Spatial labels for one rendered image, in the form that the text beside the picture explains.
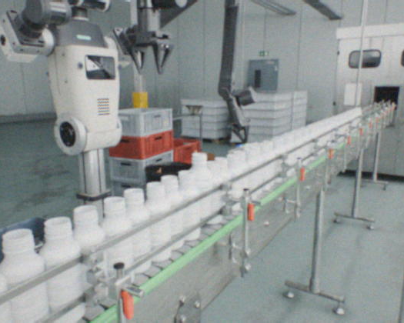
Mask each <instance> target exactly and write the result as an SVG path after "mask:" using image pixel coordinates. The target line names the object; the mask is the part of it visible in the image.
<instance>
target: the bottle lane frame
mask: <svg viewBox="0 0 404 323"><path fill-rule="evenodd" d="M354 136H355V137H354V138H350V142H351V146H352V147H355V146H356V138H357V132H356V133H355V134H354ZM350 142H349V145H350ZM349 145H348V144H347V147H346V160H347V161H346V163H345V166H346V165H347V164H348V163H349V162H350V161H351V160H352V159H353V158H354V157H355V156H354V154H350V153H349V148H351V147H350V146H349ZM336 147H337V148H338V150H333V151H332V158H329V163H328V172H327V175H328V176H329V179H328V180H327V184H328V183H329V180H330V172H331V169H332V168H333V167H335V171H336V173H335V176H336V175H337V174H338V173H339V172H340V171H341V168H340V167H336V166H335V162H336V161H337V162H336V164H337V165H338V166H342V160H339V159H337V158H342V156H343V147H344V142H342V143H340V144H339V145H337V146H336ZM336 152H337V153H338V154H337V158H336ZM350 152H351V153H355V152H356V150H355V148H351V150H350ZM325 155H326V154H324V155H323V156H322V157H321V158H319V159H317V160H316V161H314V162H313V163H312V164H311V165H309V167H311V168H312V169H311V171H310V170H306V171H305V178H304V181H301V180H300V192H299V201H300V202H301V206H300V207H299V213H300V211H301V210H303V209H304V207H305V206H307V204H308V203H310V201H311V200H313V199H314V197H315V196H316V195H317V194H318V193H319V192H320V191H321V190H322V186H321V185H317V184H316V183H315V177H317V183H319V184H323V180H322V177H318V176H317V175H316V168H317V169H318V172H317V174H318V175H324V164H325ZM295 180H296V176H294V177H293V178H291V179H290V180H287V181H286V182H284V184H282V185H280V186H279V187H278V188H277V189H275V190H273V191H272V192H271V193H269V194H268V195H265V197H264V198H261V200H259V202H262V203H263V206H262V207H257V206H256V207H255V210H254V220H253V221H250V220H249V240H248V248H250V250H251V252H252V253H251V255H250V256H249V263H250V262H251V261H252V260H253V259H255V258H256V257H257V256H258V255H259V254H260V253H261V252H262V251H263V250H264V249H265V247H266V246H267V245H268V244H269V243H270V241H271V240H272V239H273V238H274V237H275V236H277V234H278V233H280V231H281V230H282V229H283V228H284V227H285V226H287V224H288V223H290V221H291V220H293V219H292V215H290V214H287V213H286V212H285V211H284V204H285V203H286V202H287V201H286V200H285V192H286V191H287V193H288V195H287V199H288V200H289V201H295ZM292 205H293V203H290V202H287V211H288V212H293V213H294V208H293V206H292ZM232 233H234V236H235V237H234V245H235V246H236V247H240V248H241V247H242V212H241V214H240V215H238V216H235V218H234V219H232V220H231V221H229V222H228V223H227V224H225V225H223V227H222V228H220V229H219V230H218V231H216V230H215V233H213V234H212V235H208V237H207V239H205V240H204V241H201V242H200V243H199V244H198V245H196V246H195V247H194V248H191V247H190V248H191V249H189V250H188V251H187V252H186V253H185V254H183V253H182V256H181V257H179V258H178V259H176V260H175V261H172V260H171V261H172V263H171V264H170V265H168V266H166V267H165V268H160V272H158V273H157V274H155V275H154V276H152V277H149V276H146V277H148V280H147V281H145V282H144V283H143V284H142V285H140V286H135V285H134V286H135V287H137V288H140V289H142V290H144V291H145V295H144V297H143V298H137V297H135V296H134V315H133V318H132V319H128V323H175V316H176V314H177V311H178V309H179V307H180V306H181V305H182V304H184V303H186V301H187V300H188V298H189V297H190V296H191V295H192V294H193V293H195V292H198V293H199V294H200V295H201V313H202V312H203V311H204V310H205V309H206V308H207V307H208V306H209V305H210V304H211V303H212V302H213V301H214V300H215V299H216V298H217V297H218V296H219V295H220V294H221V293H222V292H223V291H224V290H225V289H226V288H227V287H228V286H229V285H230V284H231V282H232V281H233V279H234V278H235V277H236V276H237V275H238V274H239V273H240V271H239V266H240V265H238V264H236V263H233V262H232V259H231V260H230V259H229V250H230V249H232V248H233V247H232V246H231V245H230V235H231V234H232ZM102 307H103V306H102ZM103 308H104V311H103V312H102V313H101V314H100V315H98V316H97V317H95V318H94V319H92V320H88V319H84V318H83V319H84V320H85V321H86V323H117V320H116V307H115V304H114V305H113V306H111V307H110V308H106V307H103Z"/></svg>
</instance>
